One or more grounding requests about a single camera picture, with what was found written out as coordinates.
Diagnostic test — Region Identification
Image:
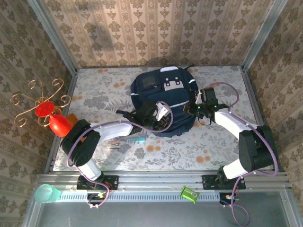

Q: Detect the navy blue backpack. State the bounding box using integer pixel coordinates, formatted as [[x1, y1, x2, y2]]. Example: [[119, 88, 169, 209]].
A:
[[116, 65, 198, 138]]

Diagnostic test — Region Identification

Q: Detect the floral patterned tablecloth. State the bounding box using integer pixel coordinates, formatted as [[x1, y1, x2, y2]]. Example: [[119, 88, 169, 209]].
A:
[[52, 66, 264, 171]]

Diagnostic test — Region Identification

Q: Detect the brown wooden block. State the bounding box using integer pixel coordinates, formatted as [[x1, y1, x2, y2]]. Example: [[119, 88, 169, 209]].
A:
[[67, 113, 79, 125]]

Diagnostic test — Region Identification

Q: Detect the small green clip block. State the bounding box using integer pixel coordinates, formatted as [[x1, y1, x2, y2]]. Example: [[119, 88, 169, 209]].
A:
[[180, 185, 200, 204]]

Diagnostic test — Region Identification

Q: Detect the red vase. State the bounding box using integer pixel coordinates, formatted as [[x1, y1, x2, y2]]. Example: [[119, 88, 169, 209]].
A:
[[49, 115, 73, 138]]

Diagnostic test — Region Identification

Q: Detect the grey metal panel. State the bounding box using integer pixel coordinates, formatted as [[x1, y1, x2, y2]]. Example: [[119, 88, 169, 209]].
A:
[[22, 191, 303, 227]]

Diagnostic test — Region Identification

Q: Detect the teal plastic cup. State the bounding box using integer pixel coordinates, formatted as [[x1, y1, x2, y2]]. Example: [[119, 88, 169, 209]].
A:
[[34, 184, 62, 204]]

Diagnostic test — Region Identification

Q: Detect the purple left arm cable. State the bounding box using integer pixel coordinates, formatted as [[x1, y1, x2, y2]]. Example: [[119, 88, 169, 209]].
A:
[[66, 101, 175, 209]]

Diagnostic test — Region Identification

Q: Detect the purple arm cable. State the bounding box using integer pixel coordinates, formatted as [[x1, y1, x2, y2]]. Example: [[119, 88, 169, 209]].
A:
[[66, 101, 175, 209], [208, 81, 279, 227]]

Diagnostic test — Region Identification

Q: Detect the aluminium side rail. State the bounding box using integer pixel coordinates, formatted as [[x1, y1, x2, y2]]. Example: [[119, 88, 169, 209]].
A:
[[241, 66, 285, 171], [44, 70, 78, 173]]

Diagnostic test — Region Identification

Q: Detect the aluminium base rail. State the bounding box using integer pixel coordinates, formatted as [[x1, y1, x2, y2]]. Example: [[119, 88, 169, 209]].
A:
[[35, 169, 291, 192]]

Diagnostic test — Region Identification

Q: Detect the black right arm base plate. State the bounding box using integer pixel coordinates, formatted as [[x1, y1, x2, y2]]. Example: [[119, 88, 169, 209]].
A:
[[202, 174, 246, 191]]

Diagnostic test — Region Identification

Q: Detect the slotted grey cable duct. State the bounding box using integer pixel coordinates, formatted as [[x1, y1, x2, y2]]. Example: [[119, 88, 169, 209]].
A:
[[56, 190, 222, 203]]

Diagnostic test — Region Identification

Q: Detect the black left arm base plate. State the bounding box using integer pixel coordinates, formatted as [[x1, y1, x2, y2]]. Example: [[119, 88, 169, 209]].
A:
[[77, 175, 119, 191]]

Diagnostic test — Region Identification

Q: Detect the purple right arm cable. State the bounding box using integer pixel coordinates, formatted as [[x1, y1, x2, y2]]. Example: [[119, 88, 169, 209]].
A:
[[208, 81, 279, 227]]

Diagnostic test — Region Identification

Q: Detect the aluminium corner post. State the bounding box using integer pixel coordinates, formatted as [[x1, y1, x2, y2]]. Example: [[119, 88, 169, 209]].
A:
[[241, 0, 289, 71], [27, 0, 78, 74]]

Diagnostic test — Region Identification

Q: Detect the gold wire ornament red centre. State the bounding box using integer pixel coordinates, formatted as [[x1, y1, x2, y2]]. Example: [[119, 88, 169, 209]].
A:
[[9, 79, 71, 128]]

